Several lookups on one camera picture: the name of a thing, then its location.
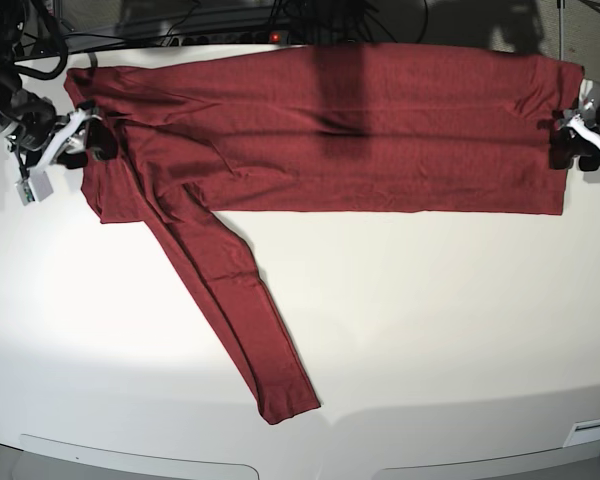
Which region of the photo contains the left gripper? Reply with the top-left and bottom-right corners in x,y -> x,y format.
549,79 -> 600,172

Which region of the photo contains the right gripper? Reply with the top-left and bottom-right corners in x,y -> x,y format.
0,90 -> 118,173

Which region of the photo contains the white label plate on table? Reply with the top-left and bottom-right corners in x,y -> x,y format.
563,419 -> 600,448

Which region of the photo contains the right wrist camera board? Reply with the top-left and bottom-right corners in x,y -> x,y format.
15,171 -> 54,206

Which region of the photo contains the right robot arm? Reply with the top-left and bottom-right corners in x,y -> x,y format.
0,1 -> 118,180

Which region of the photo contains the thin white vertical pole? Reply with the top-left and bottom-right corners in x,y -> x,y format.
556,0 -> 566,60

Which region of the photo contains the black power strip red switch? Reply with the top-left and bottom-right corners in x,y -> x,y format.
165,29 -> 289,47

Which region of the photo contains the dark red long-sleeve shirt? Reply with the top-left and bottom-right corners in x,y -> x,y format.
64,43 -> 585,425

